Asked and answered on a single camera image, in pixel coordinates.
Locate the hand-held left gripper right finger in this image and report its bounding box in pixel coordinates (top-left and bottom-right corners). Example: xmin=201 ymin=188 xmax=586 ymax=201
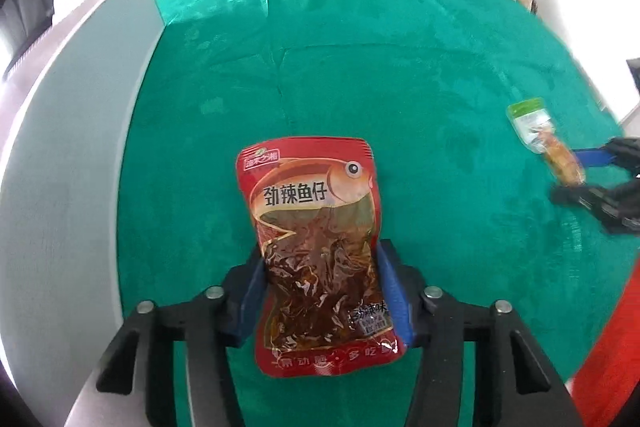
xmin=377 ymin=239 xmax=584 ymax=427

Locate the red fish snack packet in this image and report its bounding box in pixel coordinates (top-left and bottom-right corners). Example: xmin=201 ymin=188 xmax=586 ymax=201
xmin=235 ymin=136 xmax=407 ymax=379

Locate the red floor mat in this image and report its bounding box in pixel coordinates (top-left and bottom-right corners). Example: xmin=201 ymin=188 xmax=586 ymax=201
xmin=569 ymin=256 xmax=640 ymax=427

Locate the green-label clear snack packet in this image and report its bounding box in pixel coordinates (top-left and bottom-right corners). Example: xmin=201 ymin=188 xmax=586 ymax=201
xmin=506 ymin=97 xmax=586 ymax=186

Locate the green tablecloth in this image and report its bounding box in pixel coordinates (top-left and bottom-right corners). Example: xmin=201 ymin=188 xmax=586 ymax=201
xmin=119 ymin=0 xmax=640 ymax=427

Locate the white cardboard box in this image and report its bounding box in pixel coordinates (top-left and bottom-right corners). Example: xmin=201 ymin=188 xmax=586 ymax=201
xmin=0 ymin=0 xmax=167 ymax=427

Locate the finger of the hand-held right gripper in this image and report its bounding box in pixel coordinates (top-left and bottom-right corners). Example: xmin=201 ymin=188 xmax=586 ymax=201
xmin=549 ymin=179 xmax=640 ymax=235
xmin=570 ymin=137 xmax=640 ymax=170

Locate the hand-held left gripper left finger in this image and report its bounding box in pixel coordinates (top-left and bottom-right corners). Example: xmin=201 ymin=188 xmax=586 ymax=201
xmin=95 ymin=249 xmax=269 ymax=427

